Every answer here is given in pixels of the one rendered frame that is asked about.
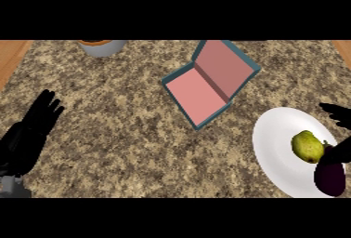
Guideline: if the dark purple eggplant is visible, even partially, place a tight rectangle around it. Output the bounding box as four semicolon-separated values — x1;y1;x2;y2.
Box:
312;139;346;198

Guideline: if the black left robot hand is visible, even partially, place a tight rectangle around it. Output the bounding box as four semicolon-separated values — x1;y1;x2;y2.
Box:
0;89;66;179

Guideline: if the white plate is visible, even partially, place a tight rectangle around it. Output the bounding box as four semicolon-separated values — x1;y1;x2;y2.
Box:
251;106;351;199

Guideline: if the grey cup with orange rim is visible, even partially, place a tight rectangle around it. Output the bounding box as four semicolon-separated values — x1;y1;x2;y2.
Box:
75;39;128;59

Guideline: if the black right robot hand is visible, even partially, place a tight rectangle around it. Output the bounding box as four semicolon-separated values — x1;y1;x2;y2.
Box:
318;102;351;165

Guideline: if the yellow-green pear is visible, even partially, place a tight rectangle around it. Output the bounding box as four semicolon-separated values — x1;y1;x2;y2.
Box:
290;129;326;165

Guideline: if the teal box with pink inside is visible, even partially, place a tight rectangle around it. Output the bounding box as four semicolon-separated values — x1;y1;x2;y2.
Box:
161;39;264;132

